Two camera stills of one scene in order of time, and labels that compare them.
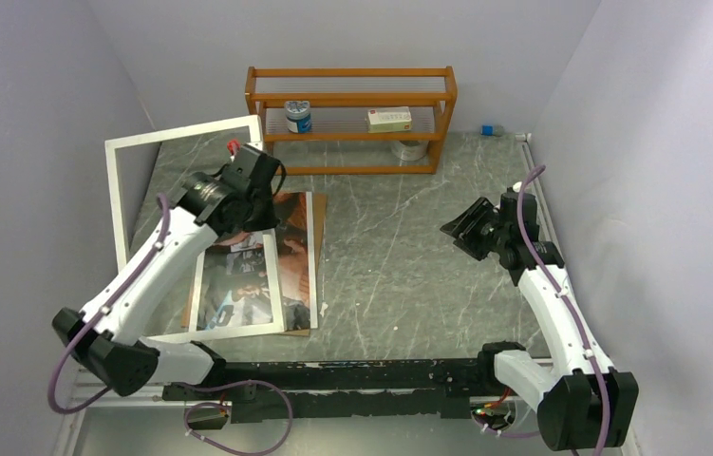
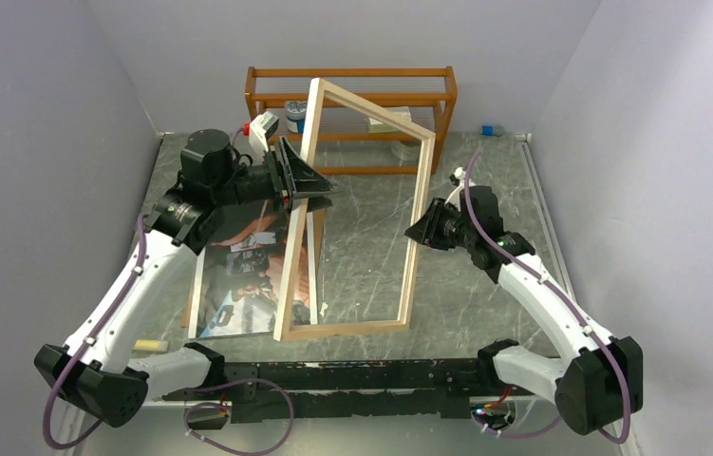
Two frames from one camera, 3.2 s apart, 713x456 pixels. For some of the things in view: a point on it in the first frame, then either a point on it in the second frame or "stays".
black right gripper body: [480, 230] → [445, 228]
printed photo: [235, 289] stays
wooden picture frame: [231, 293] → [283, 330]
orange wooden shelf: [352, 122] stays
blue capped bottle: [492, 130] stays
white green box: [389, 120] stays
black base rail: [299, 390] stays
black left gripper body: [262, 213] → [253, 183]
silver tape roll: [410, 150] stays
